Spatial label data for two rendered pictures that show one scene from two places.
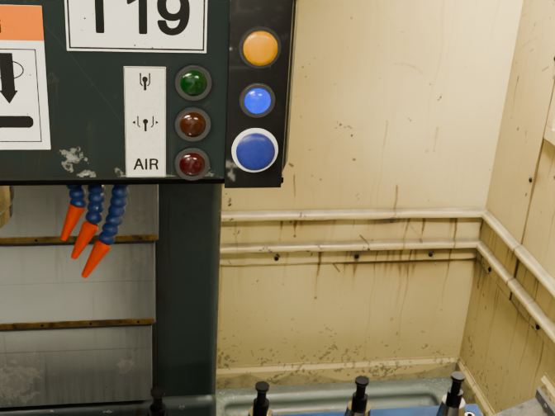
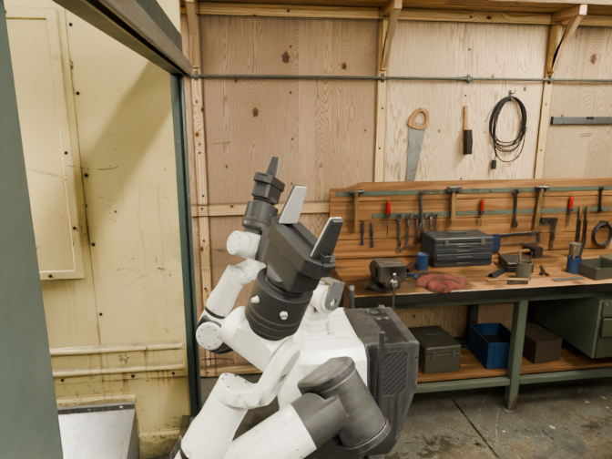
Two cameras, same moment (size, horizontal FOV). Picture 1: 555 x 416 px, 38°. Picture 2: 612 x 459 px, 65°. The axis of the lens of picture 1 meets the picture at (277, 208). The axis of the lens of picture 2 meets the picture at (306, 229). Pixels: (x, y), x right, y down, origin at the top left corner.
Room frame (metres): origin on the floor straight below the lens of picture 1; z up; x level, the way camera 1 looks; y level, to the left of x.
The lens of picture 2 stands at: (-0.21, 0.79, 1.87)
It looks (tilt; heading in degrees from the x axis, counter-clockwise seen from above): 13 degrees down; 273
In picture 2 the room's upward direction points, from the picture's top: straight up
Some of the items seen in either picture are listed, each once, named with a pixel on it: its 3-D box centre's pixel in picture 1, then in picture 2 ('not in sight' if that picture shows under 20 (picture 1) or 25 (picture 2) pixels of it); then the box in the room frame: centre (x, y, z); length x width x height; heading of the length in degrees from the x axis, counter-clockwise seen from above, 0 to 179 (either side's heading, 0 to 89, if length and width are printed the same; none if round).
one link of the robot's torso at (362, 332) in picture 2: not in sight; (340, 379); (-0.24, -0.23, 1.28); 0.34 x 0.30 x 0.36; 101
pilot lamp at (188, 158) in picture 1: (192, 163); not in sight; (0.57, 0.07, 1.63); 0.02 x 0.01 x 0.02; 101
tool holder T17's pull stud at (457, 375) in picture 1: (455, 388); not in sight; (0.74, -0.21, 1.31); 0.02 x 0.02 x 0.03
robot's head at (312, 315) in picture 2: not in sight; (312, 298); (-0.18, -0.22, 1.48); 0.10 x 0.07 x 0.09; 131
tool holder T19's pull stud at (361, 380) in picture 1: (360, 393); not in sight; (0.72, -0.10, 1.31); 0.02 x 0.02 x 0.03
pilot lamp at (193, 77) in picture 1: (193, 82); not in sight; (0.57, 0.07, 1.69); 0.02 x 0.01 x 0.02; 101
